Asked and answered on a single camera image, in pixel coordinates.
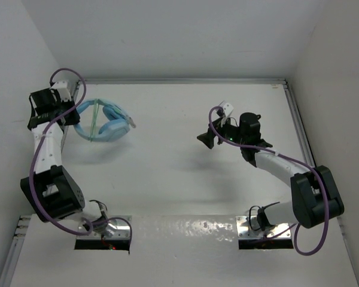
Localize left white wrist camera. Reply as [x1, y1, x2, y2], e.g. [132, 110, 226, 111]
[50, 80, 72, 102]

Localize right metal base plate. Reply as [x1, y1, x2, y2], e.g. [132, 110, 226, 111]
[236, 214, 293, 240]

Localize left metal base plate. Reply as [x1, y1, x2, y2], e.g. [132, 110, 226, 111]
[76, 215, 132, 240]

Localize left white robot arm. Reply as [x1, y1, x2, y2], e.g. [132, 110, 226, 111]
[20, 81, 106, 236]

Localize light blue headphones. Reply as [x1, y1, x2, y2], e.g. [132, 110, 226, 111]
[74, 97, 137, 143]

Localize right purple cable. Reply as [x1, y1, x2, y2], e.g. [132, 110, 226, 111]
[208, 106, 331, 257]

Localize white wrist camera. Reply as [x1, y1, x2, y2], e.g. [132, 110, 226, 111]
[50, 80, 72, 102]
[217, 101, 234, 126]

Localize white front cover board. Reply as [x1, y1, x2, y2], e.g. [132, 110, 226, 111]
[2, 216, 357, 286]

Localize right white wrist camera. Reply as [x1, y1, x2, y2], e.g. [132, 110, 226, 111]
[217, 101, 234, 126]

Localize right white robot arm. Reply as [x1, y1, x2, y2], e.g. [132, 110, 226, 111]
[197, 111, 345, 231]

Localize metal base plate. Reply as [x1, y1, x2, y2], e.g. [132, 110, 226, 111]
[76, 215, 132, 240]
[236, 214, 293, 240]

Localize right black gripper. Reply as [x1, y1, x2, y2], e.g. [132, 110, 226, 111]
[197, 115, 247, 148]

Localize black cable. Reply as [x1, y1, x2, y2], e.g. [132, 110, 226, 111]
[248, 203, 281, 234]

